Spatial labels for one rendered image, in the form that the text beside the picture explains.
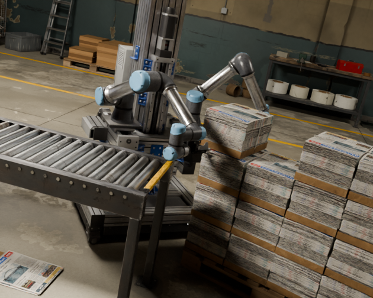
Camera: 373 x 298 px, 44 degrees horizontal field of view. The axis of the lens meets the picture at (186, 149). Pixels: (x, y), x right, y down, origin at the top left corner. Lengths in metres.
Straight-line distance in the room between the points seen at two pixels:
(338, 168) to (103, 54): 6.79
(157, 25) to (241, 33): 6.14
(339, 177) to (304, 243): 0.43
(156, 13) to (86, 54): 5.85
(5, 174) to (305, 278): 1.68
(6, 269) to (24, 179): 0.79
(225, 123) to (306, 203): 0.64
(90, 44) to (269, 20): 3.44
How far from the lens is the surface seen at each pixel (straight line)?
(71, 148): 2.55
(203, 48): 9.35
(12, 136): 2.65
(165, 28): 3.09
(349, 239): 2.59
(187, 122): 2.50
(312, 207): 2.60
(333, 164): 2.51
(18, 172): 2.30
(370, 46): 9.29
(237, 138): 2.67
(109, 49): 8.75
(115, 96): 2.82
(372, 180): 2.48
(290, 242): 2.71
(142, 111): 3.25
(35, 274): 2.89
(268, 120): 2.89
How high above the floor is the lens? 1.67
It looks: 18 degrees down
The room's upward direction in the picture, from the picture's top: 11 degrees clockwise
